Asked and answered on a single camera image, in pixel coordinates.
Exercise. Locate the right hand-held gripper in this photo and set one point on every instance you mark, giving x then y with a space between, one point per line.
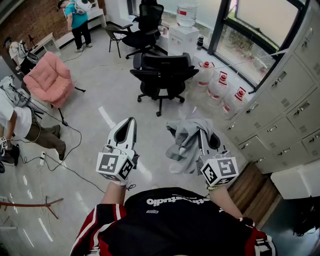
226 167

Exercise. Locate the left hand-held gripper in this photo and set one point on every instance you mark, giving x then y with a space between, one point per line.
110 163

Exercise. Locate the grey clothes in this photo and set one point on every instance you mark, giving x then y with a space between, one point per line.
185 140

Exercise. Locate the black padded office chair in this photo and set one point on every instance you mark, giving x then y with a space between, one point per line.
162 75

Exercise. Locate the person's left forearm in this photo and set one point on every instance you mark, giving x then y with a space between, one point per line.
112 195

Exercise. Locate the person's right forearm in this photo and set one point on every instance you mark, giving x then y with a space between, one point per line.
225 200

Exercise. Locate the small dark chair patterned cushion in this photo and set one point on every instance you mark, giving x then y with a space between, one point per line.
119 35

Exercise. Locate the black mesh office chair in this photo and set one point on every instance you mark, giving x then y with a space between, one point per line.
150 17

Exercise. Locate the braided wrist band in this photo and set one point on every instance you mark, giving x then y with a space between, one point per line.
215 187

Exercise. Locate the brown wooden bench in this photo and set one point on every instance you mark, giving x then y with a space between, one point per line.
252 192

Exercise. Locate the white power strip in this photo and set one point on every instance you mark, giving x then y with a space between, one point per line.
42 158

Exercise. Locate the person's black red jersey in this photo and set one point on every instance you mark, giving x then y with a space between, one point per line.
175 225

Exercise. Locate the grey metal locker cabinet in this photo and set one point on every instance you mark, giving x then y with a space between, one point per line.
287 100

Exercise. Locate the white storage box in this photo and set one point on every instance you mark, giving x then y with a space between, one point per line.
295 180

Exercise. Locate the pink padded armchair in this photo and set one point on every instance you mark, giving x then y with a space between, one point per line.
47 77

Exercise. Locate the black flask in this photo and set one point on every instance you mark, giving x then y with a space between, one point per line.
200 43

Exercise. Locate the white water dispenser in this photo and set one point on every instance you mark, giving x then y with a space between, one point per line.
182 40

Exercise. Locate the pink cup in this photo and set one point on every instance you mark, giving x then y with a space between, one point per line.
164 30

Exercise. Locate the white side desk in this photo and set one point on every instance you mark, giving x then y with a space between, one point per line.
48 43

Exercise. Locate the white desk with drawers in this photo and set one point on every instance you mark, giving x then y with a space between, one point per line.
97 17

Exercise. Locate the red-brown metal stand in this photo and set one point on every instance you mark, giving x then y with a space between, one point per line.
25 205

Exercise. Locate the black bag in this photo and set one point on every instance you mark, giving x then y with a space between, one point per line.
307 217

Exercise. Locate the black desk lamp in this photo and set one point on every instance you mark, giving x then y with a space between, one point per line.
33 46

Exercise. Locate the large water bottle red label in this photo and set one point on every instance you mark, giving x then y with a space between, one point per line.
186 15

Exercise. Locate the white round backpack device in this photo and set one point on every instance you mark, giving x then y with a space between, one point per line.
83 6

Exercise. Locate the black window frame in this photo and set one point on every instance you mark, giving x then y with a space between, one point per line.
219 25

